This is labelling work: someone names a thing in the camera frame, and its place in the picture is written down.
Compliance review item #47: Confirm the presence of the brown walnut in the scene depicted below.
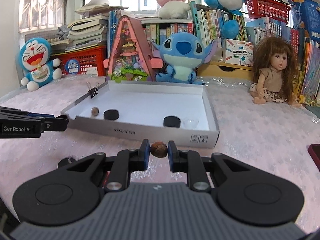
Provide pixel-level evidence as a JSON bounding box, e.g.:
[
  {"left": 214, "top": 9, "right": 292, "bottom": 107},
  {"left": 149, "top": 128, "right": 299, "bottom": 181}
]
[{"left": 150, "top": 141, "right": 168, "bottom": 158}]

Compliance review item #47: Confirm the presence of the clear plastic suction cup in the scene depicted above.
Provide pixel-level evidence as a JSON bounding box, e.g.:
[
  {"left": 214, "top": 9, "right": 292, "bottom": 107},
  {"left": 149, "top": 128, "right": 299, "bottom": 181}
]
[{"left": 182, "top": 118, "right": 199, "bottom": 129}]

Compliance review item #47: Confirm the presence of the black round puck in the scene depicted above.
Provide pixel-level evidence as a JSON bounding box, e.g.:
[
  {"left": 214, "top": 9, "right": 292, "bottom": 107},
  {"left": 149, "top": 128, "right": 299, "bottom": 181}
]
[{"left": 163, "top": 115, "right": 181, "bottom": 128}]

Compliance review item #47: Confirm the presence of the small brown nut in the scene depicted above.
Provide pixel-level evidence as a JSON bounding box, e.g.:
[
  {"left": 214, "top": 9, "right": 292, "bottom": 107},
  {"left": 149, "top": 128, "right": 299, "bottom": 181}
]
[{"left": 91, "top": 107, "right": 99, "bottom": 116}]

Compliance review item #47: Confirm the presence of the white cardboard tray box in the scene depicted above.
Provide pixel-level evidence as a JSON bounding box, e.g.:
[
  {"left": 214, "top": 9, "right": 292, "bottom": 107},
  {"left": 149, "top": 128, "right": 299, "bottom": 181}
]
[{"left": 61, "top": 81, "right": 220, "bottom": 148}]

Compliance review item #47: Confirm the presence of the black round cap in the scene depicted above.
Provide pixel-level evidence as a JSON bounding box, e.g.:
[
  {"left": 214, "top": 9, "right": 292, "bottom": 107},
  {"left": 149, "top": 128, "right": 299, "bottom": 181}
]
[{"left": 104, "top": 109, "right": 119, "bottom": 121}]

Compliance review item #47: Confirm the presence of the black binder clip on tray edge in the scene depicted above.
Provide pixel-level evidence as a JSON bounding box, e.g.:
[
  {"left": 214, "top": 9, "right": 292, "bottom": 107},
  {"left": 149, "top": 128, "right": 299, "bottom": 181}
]
[{"left": 87, "top": 82, "right": 100, "bottom": 98}]

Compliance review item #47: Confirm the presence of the Doraemon plush toy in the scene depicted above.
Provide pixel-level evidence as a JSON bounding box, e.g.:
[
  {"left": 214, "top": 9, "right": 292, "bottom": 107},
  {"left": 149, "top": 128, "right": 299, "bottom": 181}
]
[{"left": 18, "top": 37, "right": 62, "bottom": 92}]

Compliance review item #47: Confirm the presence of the red plastic crate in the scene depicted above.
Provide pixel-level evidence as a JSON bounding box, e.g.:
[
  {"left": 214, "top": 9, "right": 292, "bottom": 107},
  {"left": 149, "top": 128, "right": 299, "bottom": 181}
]
[{"left": 51, "top": 46, "right": 106, "bottom": 76}]

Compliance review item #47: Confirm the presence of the wooden drawer organizer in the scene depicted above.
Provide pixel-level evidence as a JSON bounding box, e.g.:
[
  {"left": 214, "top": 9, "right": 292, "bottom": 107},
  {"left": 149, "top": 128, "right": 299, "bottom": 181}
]
[{"left": 197, "top": 61, "right": 254, "bottom": 81}]

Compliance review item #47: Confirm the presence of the pink triangular diorama house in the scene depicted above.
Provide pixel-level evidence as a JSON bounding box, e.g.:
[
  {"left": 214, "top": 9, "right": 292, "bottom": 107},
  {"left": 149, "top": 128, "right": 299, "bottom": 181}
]
[{"left": 104, "top": 15, "right": 162, "bottom": 83}]

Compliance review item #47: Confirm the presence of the stack of books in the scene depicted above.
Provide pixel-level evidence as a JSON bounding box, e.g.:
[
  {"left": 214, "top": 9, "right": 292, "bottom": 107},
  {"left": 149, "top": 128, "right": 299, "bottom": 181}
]
[{"left": 49, "top": 0, "right": 128, "bottom": 54}]

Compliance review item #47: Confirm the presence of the Stitch blue plush toy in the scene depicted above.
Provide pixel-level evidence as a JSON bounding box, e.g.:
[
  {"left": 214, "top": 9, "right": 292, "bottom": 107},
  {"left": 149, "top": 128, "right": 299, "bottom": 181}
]
[{"left": 152, "top": 32, "right": 218, "bottom": 85}]

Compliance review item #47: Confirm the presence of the white patterned cardboard box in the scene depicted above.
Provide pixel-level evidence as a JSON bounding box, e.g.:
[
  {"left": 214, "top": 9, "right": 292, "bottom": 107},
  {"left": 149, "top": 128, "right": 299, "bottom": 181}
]
[{"left": 223, "top": 39, "right": 254, "bottom": 66}]

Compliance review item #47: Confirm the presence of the long-haired baby doll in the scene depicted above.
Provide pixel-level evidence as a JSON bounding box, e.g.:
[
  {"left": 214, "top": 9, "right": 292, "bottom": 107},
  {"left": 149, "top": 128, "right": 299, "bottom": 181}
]
[{"left": 249, "top": 37, "right": 301, "bottom": 107}]

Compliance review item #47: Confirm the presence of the dark red phone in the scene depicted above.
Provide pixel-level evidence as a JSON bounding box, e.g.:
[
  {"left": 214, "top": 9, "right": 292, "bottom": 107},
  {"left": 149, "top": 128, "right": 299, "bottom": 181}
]
[{"left": 308, "top": 144, "right": 320, "bottom": 171}]

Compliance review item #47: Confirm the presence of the row of upright books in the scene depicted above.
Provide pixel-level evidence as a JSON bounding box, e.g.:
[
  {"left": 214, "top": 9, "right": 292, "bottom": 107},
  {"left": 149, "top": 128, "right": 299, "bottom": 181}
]
[{"left": 107, "top": 0, "right": 320, "bottom": 106}]

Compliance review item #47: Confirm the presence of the red wire basket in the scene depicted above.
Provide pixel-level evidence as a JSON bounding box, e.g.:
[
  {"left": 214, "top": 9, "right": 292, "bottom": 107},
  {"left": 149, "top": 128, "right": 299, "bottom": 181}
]
[{"left": 245, "top": 0, "right": 291, "bottom": 24}]

